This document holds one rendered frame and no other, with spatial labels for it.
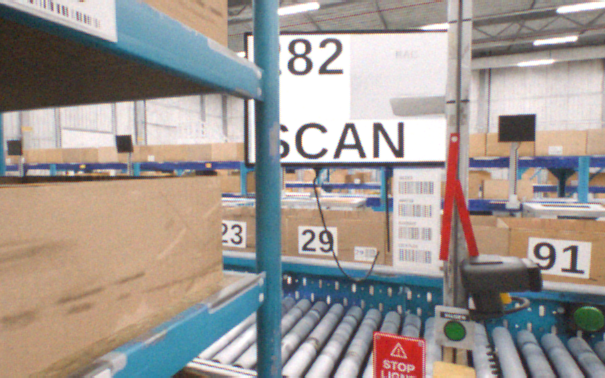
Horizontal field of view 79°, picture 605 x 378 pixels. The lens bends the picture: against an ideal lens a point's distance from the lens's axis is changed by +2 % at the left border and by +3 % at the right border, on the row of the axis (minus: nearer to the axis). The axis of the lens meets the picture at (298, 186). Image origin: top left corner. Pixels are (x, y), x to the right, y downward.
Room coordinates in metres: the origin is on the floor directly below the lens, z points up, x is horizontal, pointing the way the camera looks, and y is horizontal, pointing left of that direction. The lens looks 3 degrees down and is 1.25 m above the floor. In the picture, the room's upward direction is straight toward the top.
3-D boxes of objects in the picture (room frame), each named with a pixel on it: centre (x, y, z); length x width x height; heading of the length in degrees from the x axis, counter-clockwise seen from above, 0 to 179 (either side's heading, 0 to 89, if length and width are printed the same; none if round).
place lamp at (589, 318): (1.03, -0.83, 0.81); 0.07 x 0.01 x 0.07; 68
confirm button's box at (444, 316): (0.66, -0.29, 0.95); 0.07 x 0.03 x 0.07; 68
